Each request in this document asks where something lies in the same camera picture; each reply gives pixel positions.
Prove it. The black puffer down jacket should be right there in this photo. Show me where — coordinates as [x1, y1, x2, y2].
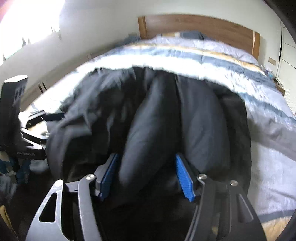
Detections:
[46, 67, 251, 240]

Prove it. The striped blue yellow duvet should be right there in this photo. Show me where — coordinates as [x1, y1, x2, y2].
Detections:
[30, 37, 295, 240]

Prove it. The wooden bedside table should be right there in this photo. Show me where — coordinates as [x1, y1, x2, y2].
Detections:
[273, 78, 285, 96]

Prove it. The dark blue pillow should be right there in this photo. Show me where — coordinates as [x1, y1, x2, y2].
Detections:
[159, 30, 210, 40]

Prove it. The wooden bed headboard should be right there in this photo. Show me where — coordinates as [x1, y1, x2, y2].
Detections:
[137, 14, 260, 59]

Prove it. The beige wall switch plate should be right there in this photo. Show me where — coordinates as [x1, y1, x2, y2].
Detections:
[268, 57, 276, 66]

